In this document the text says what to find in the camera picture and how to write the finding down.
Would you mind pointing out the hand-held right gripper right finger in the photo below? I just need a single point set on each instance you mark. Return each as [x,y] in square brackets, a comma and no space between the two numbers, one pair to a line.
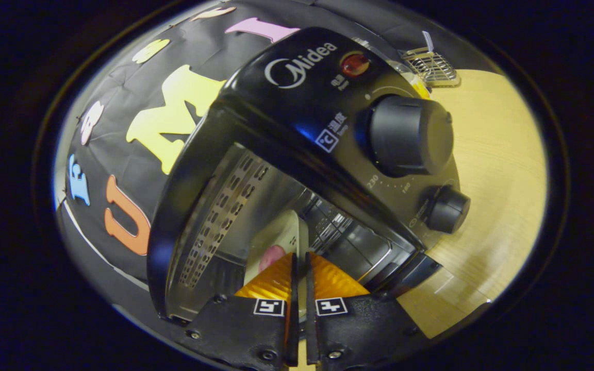
[359,330]

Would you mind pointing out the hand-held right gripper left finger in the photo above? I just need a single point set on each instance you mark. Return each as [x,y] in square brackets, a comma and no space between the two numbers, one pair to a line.
[245,330]

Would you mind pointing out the pink round food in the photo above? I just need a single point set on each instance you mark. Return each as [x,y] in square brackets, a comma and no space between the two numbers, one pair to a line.
[271,256]

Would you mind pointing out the white rectangular plate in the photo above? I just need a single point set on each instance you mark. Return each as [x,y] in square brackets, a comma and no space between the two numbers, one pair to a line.
[281,232]

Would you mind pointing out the black electric oven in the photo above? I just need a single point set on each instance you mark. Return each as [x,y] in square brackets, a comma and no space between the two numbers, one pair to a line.
[286,118]

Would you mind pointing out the black backdrop cloth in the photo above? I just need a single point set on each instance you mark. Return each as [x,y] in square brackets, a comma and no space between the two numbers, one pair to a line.
[116,93]

